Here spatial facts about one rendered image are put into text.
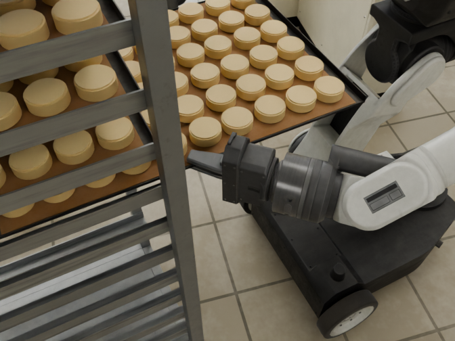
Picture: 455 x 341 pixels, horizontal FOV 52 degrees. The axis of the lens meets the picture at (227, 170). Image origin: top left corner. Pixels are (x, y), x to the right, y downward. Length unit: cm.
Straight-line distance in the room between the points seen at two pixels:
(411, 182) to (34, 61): 45
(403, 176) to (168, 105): 30
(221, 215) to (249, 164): 119
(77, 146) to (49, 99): 9
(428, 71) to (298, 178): 56
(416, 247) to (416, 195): 105
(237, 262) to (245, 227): 15
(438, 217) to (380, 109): 74
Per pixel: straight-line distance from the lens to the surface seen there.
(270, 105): 75
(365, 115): 111
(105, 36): 49
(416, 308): 175
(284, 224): 157
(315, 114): 77
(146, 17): 46
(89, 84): 57
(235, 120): 72
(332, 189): 64
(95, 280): 85
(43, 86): 59
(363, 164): 65
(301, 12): 261
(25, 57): 49
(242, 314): 163
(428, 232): 171
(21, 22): 53
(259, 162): 63
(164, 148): 57
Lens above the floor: 151
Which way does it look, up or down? 51 degrees down
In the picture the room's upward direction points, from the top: straight up
